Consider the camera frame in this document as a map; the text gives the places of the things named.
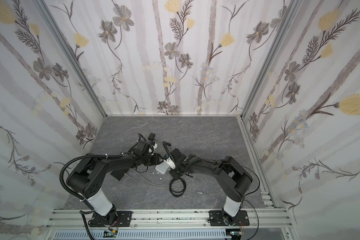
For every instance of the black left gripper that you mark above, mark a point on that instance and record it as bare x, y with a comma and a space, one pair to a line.
148, 156

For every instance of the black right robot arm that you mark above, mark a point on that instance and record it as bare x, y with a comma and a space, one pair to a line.
234, 180

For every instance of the black power adapter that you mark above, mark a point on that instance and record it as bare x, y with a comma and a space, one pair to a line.
152, 137

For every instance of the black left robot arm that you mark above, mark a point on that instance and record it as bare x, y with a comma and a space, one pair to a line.
83, 177

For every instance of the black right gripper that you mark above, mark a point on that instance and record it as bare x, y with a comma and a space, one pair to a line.
178, 165

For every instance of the white network switch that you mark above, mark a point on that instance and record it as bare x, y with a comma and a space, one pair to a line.
162, 168

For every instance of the black network switch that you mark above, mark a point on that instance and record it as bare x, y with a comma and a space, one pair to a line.
118, 174

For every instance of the aluminium mounting rail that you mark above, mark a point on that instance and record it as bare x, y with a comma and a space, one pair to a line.
201, 219

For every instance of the white slotted cable duct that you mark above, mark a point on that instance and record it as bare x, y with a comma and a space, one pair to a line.
177, 234

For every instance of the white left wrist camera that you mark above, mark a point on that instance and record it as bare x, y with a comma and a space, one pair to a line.
152, 148

